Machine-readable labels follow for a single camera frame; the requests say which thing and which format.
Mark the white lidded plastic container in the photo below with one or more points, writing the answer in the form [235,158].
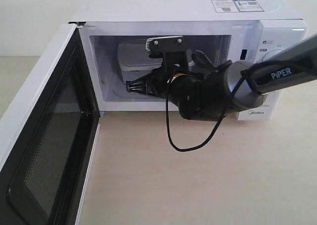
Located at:
[134,60]

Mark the glass turntable plate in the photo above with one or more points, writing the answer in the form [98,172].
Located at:
[119,91]

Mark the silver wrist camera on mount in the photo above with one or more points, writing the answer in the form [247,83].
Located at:
[172,49]

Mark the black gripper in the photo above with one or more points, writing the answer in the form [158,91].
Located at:
[162,83]

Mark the printed paper instruction sheet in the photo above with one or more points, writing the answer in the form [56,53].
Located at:
[222,6]

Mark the upper white power knob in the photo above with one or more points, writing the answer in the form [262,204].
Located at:
[270,54]

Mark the white microwave door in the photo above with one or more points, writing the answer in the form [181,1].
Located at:
[47,137]

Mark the white Midea microwave oven body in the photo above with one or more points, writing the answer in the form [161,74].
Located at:
[221,36]

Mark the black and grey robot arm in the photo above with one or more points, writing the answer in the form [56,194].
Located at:
[230,87]

